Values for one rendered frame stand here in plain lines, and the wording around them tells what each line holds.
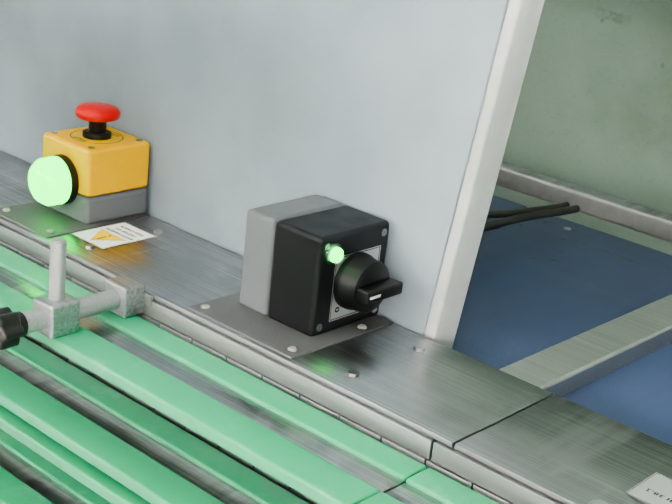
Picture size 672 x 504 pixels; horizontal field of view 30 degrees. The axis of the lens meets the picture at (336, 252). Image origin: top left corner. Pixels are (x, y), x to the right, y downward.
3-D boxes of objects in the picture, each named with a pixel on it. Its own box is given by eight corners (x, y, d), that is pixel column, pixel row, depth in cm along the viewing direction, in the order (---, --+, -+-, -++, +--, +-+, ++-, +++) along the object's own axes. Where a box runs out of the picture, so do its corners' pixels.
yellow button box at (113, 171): (104, 192, 121) (39, 204, 116) (107, 117, 119) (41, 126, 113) (150, 213, 117) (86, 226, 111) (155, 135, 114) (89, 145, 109)
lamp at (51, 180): (48, 195, 115) (20, 200, 112) (49, 148, 113) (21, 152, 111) (78, 209, 112) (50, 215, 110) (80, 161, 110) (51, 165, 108)
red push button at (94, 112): (65, 138, 114) (66, 101, 113) (100, 133, 117) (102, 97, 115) (92, 149, 111) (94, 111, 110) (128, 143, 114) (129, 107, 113)
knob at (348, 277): (368, 300, 97) (401, 315, 95) (329, 313, 94) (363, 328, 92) (375, 246, 96) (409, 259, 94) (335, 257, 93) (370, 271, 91)
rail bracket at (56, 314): (121, 300, 101) (-24, 338, 92) (126, 214, 99) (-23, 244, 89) (153, 316, 99) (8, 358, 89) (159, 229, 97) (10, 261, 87)
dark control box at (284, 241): (310, 282, 104) (236, 304, 98) (320, 191, 102) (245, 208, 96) (385, 315, 99) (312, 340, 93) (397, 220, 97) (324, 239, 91)
